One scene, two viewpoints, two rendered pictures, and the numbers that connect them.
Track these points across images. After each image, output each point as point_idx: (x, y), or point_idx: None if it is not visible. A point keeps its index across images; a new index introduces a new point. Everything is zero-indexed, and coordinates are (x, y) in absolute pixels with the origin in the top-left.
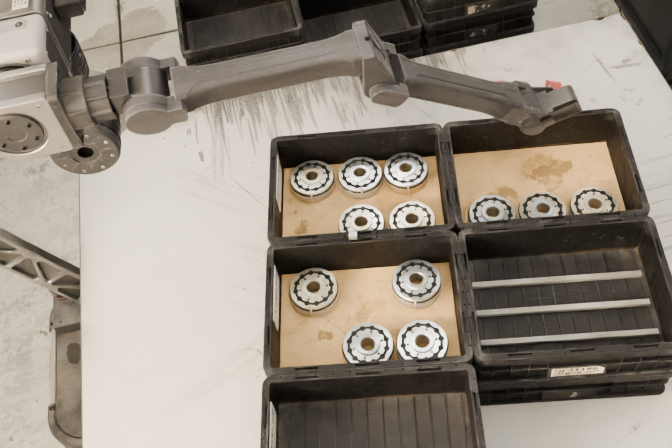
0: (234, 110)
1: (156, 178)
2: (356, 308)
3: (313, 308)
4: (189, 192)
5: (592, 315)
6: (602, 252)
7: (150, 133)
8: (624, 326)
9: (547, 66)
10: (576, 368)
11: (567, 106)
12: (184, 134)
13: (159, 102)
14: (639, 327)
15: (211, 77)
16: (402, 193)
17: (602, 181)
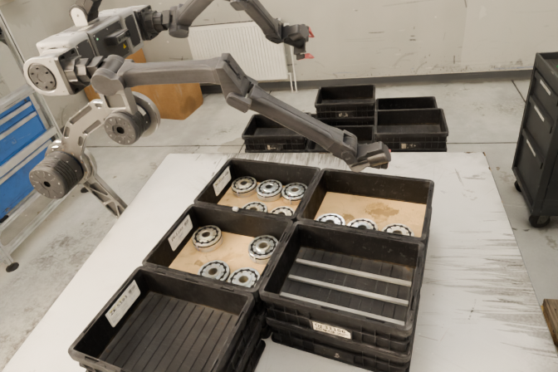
0: (242, 158)
1: (186, 178)
2: (224, 254)
3: (198, 245)
4: (196, 188)
5: (364, 301)
6: (391, 265)
7: (106, 94)
8: (382, 314)
9: (423, 169)
10: (329, 326)
11: (377, 154)
12: (212, 163)
13: (108, 73)
14: (393, 318)
15: (139, 67)
16: (287, 203)
17: (413, 225)
